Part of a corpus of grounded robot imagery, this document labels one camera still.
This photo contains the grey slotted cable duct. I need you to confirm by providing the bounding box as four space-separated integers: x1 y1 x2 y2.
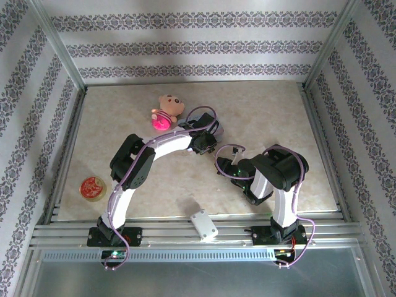
41 249 277 262

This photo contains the aluminium corner post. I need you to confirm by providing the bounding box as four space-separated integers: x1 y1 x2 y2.
29 0 87 92
303 0 363 92

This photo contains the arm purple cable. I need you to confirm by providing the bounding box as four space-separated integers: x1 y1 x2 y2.
215 144 318 269
103 105 219 272

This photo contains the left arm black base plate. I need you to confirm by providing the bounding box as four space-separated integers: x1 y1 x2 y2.
87 227 144 248

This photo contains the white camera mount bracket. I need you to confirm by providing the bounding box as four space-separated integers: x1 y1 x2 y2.
189 209 219 243

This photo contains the pink pig plush toy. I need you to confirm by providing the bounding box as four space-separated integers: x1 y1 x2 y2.
150 93 186 131

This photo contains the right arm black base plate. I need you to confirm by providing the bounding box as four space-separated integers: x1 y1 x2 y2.
251 225 308 247

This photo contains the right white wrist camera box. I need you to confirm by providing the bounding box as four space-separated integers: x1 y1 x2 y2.
231 147 248 166

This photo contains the aluminium rail frame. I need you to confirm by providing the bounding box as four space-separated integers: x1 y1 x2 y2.
29 82 365 249

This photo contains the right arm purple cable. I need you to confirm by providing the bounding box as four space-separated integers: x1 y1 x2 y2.
215 144 318 269

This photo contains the blue cartoon tin box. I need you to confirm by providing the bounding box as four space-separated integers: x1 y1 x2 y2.
187 112 225 139

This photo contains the grey metal panel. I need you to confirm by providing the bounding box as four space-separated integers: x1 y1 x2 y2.
18 247 377 297

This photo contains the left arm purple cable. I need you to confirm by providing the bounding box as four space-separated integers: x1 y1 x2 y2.
103 105 219 272

